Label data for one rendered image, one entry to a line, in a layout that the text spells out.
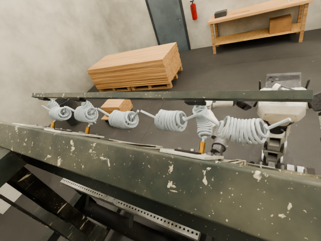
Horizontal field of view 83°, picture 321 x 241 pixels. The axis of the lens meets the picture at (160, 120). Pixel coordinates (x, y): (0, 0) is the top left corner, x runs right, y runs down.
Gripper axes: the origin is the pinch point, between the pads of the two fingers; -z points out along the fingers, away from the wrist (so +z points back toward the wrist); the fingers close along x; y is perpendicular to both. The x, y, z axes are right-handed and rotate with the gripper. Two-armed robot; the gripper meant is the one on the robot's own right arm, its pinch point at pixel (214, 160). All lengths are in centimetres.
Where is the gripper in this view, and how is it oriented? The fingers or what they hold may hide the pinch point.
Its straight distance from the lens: 114.1
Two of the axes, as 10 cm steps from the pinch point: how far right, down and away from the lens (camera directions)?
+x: -2.5, -8.1, -5.4
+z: 4.5, -5.9, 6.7
